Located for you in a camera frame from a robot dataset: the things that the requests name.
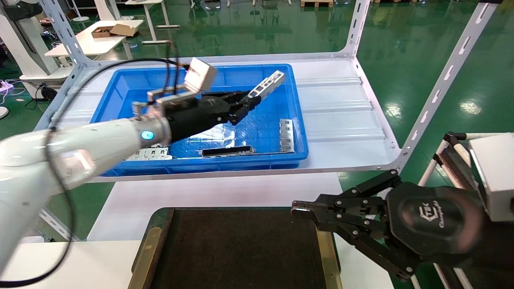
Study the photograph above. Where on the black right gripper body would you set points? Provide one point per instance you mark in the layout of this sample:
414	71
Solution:
435	218

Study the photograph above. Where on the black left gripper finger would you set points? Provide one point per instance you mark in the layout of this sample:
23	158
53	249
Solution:
245	110
231	97

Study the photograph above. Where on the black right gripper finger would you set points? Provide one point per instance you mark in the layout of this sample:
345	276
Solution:
369	245
353	202

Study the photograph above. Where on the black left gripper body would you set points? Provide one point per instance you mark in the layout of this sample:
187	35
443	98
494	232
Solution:
196	116

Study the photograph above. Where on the grey perforated metal channel part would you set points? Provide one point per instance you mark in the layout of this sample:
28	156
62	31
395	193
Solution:
267	84

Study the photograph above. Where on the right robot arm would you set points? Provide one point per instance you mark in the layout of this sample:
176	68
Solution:
492	249

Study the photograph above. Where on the metal channel part black inside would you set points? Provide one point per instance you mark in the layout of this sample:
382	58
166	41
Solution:
227	151

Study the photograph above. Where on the grey slotted metal plate part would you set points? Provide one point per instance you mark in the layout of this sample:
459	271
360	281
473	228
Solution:
154	154

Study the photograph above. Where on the black container tray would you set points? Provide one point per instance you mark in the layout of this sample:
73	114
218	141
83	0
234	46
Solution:
241	249

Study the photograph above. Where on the clear plastic sheet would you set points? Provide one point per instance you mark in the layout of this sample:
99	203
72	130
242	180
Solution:
217	134

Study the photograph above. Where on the blue plastic bin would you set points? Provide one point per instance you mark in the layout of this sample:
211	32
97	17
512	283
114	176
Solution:
261	132

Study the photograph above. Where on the white metal shelf rack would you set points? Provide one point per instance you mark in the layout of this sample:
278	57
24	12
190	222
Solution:
341	108

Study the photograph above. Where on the white desk with legs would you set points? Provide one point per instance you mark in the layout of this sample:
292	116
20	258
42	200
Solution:
150	20

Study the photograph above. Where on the open cardboard box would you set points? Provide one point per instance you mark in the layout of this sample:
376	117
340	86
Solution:
112	30

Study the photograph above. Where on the wooden pallet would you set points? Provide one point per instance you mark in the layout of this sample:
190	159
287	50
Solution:
317	3

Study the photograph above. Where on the white work table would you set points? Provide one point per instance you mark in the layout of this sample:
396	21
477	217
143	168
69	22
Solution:
92	42

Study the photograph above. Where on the white machine base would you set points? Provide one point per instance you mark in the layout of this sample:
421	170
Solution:
24	44

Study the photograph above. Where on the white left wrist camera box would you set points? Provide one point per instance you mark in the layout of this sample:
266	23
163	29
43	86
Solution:
200	76

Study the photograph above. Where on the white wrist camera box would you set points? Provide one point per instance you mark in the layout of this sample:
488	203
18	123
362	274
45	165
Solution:
200	76
496	176

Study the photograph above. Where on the grey slotted metal bracket part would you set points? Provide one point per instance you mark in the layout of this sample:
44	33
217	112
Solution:
286	136

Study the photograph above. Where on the black and white cart frame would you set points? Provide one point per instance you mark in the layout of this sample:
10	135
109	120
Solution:
451	160

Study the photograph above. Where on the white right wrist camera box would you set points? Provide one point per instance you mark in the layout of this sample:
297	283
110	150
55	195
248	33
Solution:
496	176

